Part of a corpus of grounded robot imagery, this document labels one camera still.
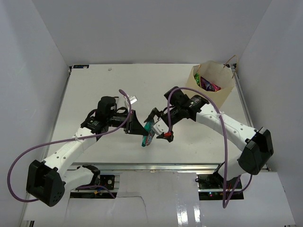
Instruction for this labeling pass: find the teal snack packet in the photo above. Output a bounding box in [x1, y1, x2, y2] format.
[142, 120, 155, 147]

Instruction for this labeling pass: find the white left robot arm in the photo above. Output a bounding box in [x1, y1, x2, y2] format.
[26, 95, 148, 207]

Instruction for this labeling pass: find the purple Fox's cherry candy bag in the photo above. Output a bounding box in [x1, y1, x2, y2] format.
[200, 77, 221, 92]

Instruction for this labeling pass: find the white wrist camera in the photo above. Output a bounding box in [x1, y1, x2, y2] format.
[152, 119, 170, 137]
[124, 95, 138, 109]

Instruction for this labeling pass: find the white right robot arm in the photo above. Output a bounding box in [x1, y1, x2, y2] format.
[145, 86, 274, 189]

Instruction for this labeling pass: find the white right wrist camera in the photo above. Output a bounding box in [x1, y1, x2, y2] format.
[152, 119, 170, 137]

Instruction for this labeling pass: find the aluminium front rail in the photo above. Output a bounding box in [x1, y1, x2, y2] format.
[68, 162, 223, 171]

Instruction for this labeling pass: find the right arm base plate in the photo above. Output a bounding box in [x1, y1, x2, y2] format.
[195, 174, 244, 201]

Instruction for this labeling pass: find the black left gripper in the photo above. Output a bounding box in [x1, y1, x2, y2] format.
[107, 110, 148, 135]

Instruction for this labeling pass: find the green yellow Fox's candy bag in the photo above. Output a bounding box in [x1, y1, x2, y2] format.
[194, 72, 201, 87]

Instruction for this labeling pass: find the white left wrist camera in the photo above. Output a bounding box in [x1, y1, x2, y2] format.
[124, 95, 138, 109]

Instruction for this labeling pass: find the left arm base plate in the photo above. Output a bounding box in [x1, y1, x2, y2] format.
[71, 174, 116, 197]

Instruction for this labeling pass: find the brown paper bag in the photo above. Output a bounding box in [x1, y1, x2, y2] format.
[185, 61, 235, 108]

